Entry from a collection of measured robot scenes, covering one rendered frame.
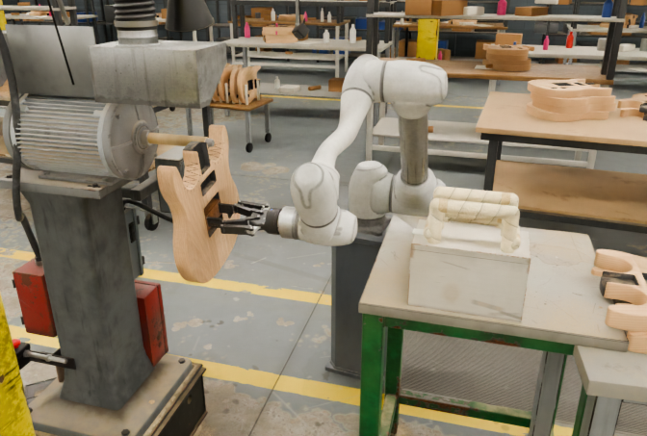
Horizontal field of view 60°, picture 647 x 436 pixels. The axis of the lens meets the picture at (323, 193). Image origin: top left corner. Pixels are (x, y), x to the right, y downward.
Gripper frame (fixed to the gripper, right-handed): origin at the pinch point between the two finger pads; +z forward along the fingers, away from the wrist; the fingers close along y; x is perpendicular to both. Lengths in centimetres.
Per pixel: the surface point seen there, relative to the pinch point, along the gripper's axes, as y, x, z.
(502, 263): -14, 5, -79
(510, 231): -12, 12, -80
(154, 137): 7.1, 19.9, 19.0
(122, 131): 1.4, 23.9, 24.8
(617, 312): -15, -5, -104
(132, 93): -4.4, 37.5, 14.8
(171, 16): 17, 52, 12
